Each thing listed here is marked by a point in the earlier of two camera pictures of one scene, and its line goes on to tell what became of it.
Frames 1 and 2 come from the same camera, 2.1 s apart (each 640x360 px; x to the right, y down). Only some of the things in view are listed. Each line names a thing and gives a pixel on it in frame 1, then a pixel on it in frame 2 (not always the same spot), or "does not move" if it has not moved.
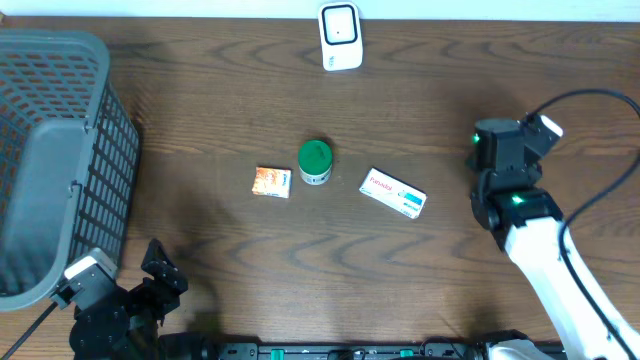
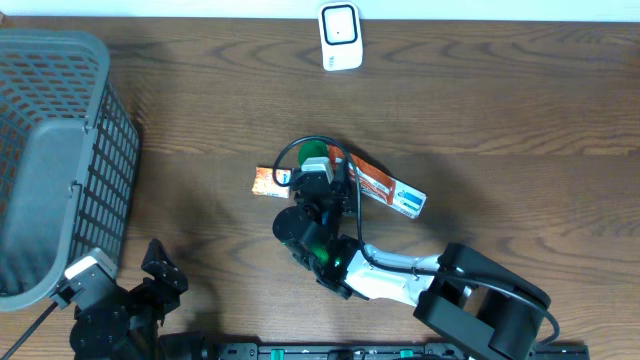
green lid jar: [315, 159] does not move
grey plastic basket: [69, 155] does not move
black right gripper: [535, 168] -> [342, 192]
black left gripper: [160, 298] does not move
